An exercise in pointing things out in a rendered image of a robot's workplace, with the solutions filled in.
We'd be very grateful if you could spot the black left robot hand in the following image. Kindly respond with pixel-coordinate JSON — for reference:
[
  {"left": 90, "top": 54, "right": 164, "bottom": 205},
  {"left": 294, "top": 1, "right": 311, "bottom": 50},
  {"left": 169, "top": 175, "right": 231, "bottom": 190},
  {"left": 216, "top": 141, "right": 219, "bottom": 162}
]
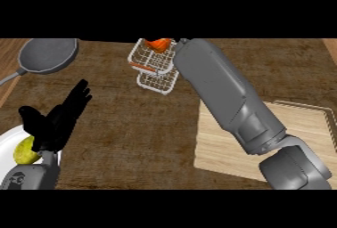
[{"left": 18, "top": 78, "right": 93, "bottom": 154}]

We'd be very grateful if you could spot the pale wooden tray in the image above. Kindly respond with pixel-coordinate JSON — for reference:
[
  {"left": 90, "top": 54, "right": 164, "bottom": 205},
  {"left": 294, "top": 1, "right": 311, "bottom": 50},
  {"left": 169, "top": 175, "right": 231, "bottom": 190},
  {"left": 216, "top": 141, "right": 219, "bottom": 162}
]
[{"left": 194, "top": 99, "right": 337, "bottom": 183}]

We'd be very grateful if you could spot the yellow-green pear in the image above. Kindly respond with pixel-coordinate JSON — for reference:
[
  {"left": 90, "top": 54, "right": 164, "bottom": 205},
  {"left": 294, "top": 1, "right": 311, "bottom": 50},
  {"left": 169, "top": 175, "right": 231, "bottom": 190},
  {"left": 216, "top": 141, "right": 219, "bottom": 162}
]
[{"left": 14, "top": 135, "right": 43, "bottom": 166}]

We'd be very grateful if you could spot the white plate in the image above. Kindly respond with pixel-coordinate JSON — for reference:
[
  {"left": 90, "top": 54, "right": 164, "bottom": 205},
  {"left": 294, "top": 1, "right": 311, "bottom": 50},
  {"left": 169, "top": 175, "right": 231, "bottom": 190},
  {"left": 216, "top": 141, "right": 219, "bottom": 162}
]
[{"left": 0, "top": 124, "right": 64, "bottom": 183}]

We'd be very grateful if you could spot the brown woven placemat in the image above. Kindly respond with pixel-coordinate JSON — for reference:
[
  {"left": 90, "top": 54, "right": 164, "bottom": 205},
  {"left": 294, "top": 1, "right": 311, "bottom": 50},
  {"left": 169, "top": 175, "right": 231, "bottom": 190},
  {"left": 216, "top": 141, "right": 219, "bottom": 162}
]
[{"left": 0, "top": 38, "right": 337, "bottom": 191}]

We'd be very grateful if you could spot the grey frying pan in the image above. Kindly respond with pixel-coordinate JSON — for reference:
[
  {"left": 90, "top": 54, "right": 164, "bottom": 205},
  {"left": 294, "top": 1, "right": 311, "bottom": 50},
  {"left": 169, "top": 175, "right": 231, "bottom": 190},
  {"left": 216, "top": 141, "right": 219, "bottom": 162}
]
[{"left": 0, "top": 38, "right": 80, "bottom": 86}]

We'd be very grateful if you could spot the white tiered wire basket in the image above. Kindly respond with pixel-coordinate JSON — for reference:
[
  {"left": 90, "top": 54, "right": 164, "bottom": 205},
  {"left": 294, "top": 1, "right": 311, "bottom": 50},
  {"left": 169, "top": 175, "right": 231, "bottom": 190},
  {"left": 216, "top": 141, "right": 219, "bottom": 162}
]
[{"left": 126, "top": 38, "right": 181, "bottom": 96}]

